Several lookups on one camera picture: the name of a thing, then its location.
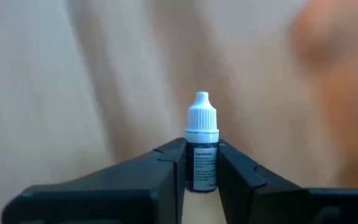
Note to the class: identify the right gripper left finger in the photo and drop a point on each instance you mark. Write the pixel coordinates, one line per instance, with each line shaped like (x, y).
(135, 189)

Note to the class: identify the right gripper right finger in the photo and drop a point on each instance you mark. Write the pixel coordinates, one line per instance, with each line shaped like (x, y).
(259, 202)

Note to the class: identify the dark blue dropper bottle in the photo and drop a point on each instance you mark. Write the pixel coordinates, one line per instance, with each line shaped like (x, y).
(201, 149)

